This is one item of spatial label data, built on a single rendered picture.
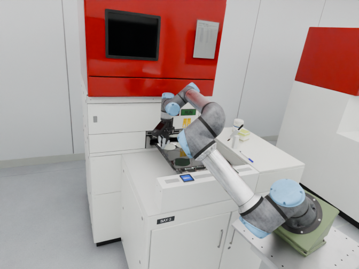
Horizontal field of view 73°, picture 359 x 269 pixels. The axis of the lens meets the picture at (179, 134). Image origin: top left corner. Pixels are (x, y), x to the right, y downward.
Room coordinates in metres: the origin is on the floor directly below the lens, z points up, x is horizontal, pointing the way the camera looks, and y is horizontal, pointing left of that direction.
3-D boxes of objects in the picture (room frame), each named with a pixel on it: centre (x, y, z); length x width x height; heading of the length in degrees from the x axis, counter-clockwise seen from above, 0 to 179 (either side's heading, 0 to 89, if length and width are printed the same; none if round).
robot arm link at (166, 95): (1.42, 0.09, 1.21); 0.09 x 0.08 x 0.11; 18
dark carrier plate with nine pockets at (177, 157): (1.42, -0.08, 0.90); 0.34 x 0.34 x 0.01; 26
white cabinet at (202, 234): (1.36, -0.20, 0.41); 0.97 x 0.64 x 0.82; 116
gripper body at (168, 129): (1.43, 0.09, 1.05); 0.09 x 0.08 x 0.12; 145
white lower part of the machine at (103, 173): (1.84, 0.34, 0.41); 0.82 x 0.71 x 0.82; 116
